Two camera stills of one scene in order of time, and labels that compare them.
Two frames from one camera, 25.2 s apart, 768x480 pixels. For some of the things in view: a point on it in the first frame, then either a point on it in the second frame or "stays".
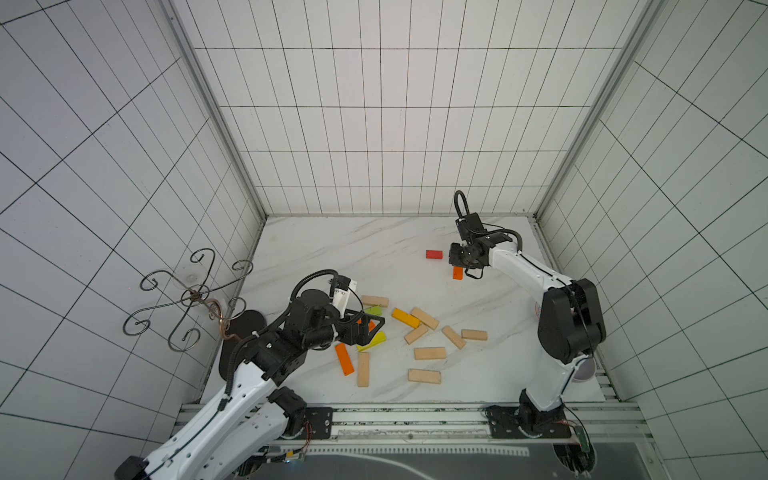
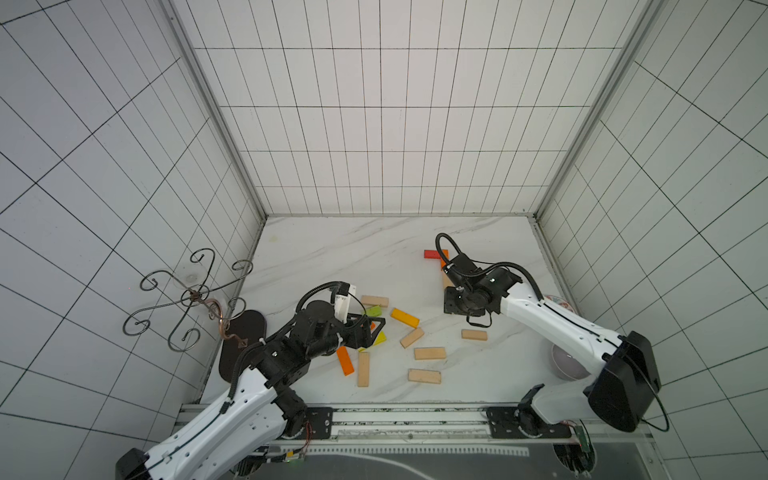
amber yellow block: (406, 318) stays
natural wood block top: (375, 300) stays
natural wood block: (474, 334) stays
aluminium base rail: (609, 424) stays
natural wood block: (424, 318) → (446, 280)
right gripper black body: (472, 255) → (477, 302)
